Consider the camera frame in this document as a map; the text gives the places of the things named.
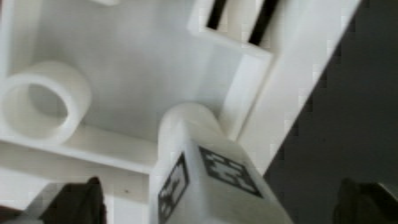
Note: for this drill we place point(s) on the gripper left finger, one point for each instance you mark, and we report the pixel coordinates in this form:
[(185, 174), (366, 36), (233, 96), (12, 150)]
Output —
[(68, 204)]

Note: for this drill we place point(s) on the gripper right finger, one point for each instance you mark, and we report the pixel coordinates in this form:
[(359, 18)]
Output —
[(366, 203)]

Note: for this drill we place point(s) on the white chair seat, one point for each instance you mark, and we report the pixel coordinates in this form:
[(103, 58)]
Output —
[(107, 60)]

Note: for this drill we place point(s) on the white chair leg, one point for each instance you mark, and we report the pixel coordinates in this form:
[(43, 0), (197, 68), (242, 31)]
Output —
[(206, 187)]

